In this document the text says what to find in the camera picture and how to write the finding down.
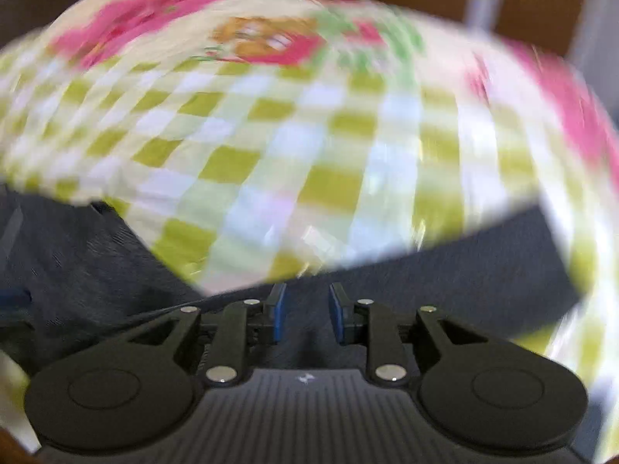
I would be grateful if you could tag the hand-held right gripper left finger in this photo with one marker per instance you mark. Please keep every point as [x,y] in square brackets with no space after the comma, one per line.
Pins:
[278,314]

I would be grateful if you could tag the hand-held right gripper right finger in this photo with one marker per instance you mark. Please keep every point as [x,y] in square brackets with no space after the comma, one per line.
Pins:
[338,314]

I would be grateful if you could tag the dark grey pants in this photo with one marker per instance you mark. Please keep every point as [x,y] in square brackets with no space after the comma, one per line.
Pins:
[72,261]

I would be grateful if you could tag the checked printed blanket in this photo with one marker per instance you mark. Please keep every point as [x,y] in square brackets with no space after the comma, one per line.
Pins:
[290,154]

